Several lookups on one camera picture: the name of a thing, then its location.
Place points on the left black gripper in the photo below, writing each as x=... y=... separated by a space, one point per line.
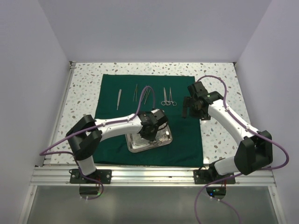
x=150 y=137

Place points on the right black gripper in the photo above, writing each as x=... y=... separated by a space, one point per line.
x=188 y=102

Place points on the steel surgical scissors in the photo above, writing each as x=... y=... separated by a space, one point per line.
x=171 y=101

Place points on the steel instrument tray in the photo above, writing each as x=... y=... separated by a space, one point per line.
x=136 y=143

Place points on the steel hemostat clamp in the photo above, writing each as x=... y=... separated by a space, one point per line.
x=165 y=101

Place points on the steel forceps tweezers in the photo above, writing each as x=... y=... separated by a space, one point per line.
x=135 y=93

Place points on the green surgical cloth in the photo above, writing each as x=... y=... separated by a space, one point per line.
x=186 y=148

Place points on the steel scalpel handle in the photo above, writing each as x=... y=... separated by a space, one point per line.
x=119 y=98

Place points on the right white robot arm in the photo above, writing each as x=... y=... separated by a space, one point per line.
x=254 y=147

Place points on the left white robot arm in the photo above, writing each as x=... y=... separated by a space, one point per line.
x=87 y=133

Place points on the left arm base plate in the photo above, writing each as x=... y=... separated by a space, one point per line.
x=102 y=175

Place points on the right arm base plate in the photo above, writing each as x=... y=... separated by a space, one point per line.
x=205 y=176

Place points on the aluminium left rail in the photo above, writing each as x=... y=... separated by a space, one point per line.
x=68 y=83

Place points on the aluminium rail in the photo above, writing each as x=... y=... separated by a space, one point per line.
x=140 y=176
x=68 y=83

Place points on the aluminium front rail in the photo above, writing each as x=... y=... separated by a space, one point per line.
x=140 y=176

